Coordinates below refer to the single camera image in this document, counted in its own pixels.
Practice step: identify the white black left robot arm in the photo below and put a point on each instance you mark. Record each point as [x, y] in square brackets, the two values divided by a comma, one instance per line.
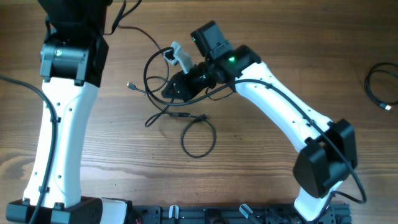
[72, 61]

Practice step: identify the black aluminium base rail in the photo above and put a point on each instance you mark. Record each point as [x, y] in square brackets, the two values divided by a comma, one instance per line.
[278, 214]

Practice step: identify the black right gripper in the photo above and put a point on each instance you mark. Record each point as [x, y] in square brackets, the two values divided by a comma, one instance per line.
[187, 91]

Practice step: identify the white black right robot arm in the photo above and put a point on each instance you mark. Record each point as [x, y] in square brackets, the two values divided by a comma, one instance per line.
[326, 149]

